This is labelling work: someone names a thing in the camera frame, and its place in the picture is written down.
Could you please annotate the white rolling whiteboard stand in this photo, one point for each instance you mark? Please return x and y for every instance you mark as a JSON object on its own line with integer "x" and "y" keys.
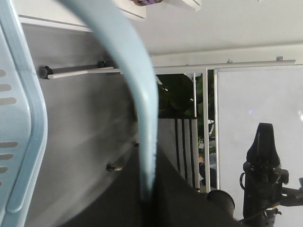
{"x": 92, "y": 120}

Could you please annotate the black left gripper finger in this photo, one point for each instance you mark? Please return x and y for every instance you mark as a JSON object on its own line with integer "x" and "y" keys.
{"x": 168, "y": 201}

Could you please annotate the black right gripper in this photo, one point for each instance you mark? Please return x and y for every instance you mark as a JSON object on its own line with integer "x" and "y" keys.
{"x": 263, "y": 179}

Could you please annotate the light blue plastic basket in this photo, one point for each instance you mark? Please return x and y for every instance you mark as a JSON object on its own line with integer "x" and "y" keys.
{"x": 23, "y": 115}

